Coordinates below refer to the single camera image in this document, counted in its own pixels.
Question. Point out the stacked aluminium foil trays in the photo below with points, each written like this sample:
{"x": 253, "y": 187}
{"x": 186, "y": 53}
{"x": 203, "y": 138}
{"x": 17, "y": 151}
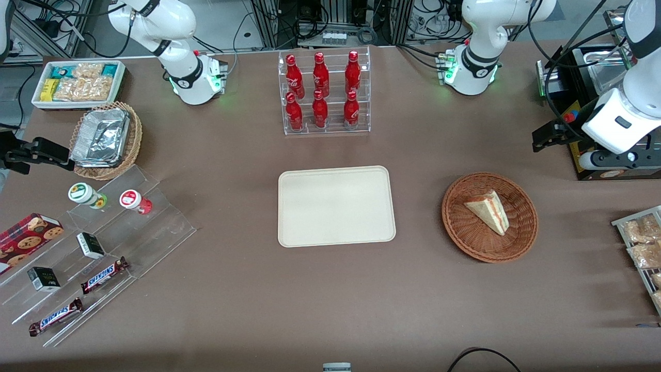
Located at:
{"x": 100, "y": 137}

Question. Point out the red lid yogurt cup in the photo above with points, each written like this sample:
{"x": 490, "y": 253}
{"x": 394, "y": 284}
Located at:
{"x": 131, "y": 199}

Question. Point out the cream plastic tray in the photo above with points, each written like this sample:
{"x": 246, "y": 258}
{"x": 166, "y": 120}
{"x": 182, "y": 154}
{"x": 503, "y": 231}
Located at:
{"x": 335, "y": 206}

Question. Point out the clear acrylic stepped shelf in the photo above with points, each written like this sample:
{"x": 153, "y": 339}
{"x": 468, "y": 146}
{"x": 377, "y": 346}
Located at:
{"x": 155, "y": 227}

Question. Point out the yellow snack packet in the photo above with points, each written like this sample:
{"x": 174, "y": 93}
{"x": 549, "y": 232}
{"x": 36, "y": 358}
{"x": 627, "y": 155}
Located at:
{"x": 49, "y": 90}

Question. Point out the triangular sandwich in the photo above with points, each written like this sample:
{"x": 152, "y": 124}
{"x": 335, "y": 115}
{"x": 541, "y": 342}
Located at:
{"x": 490, "y": 212}

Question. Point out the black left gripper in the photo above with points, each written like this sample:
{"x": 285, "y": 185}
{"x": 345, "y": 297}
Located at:
{"x": 566, "y": 129}

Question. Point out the green lid yogurt cup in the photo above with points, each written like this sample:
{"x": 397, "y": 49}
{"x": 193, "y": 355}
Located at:
{"x": 82, "y": 193}

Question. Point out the large clear cracker bag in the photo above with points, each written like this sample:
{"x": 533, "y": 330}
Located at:
{"x": 82, "y": 89}

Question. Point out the clear bag of pastries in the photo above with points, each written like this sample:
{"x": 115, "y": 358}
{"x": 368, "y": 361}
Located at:
{"x": 645, "y": 256}
{"x": 640, "y": 230}

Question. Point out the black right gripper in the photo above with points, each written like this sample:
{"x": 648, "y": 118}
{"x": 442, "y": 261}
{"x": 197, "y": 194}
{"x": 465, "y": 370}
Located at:
{"x": 32, "y": 150}

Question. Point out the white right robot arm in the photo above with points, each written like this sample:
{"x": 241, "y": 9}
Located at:
{"x": 181, "y": 77}

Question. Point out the light tan wicker basket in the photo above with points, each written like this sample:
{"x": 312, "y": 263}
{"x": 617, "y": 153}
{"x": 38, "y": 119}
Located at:
{"x": 131, "y": 144}

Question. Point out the small clear cracker bag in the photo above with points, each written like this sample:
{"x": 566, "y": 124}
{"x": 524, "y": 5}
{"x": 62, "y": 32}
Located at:
{"x": 88, "y": 71}

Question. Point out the clear acrylic bottle rack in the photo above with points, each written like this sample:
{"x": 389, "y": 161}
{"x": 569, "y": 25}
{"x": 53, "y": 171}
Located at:
{"x": 333, "y": 129}

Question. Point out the white plastic snack bin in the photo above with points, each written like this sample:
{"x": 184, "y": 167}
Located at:
{"x": 77, "y": 106}

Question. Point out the teal snack packet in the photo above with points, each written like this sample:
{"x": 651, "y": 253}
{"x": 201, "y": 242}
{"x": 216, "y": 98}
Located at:
{"x": 62, "y": 71}
{"x": 110, "y": 70}

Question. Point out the Snickers chocolate bar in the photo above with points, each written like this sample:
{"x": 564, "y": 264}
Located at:
{"x": 54, "y": 316}
{"x": 103, "y": 275}

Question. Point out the black glass display case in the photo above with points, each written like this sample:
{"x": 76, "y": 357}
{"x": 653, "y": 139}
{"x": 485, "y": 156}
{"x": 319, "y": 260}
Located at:
{"x": 640, "y": 174}

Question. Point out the aluminium frame rack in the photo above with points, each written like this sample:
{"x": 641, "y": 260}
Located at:
{"x": 269, "y": 26}

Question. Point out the white power strip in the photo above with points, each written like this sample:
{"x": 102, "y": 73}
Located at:
{"x": 333, "y": 37}

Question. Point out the small black carton box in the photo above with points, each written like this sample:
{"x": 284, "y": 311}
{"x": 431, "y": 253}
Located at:
{"x": 44, "y": 279}
{"x": 90, "y": 245}

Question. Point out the round brown wicker basket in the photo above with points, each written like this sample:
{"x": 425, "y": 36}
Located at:
{"x": 465, "y": 232}

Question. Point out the red tartan cookie box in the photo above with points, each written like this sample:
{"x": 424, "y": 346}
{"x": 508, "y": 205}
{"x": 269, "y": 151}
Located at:
{"x": 26, "y": 240}

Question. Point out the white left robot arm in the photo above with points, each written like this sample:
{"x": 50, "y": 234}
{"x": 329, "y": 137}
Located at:
{"x": 480, "y": 31}

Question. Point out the red cola bottle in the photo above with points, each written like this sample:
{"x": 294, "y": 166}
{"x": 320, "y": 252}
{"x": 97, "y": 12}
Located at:
{"x": 294, "y": 114}
{"x": 352, "y": 73}
{"x": 320, "y": 112}
{"x": 294, "y": 77}
{"x": 351, "y": 112}
{"x": 320, "y": 76}

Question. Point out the small grey device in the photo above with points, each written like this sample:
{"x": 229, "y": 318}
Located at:
{"x": 336, "y": 368}

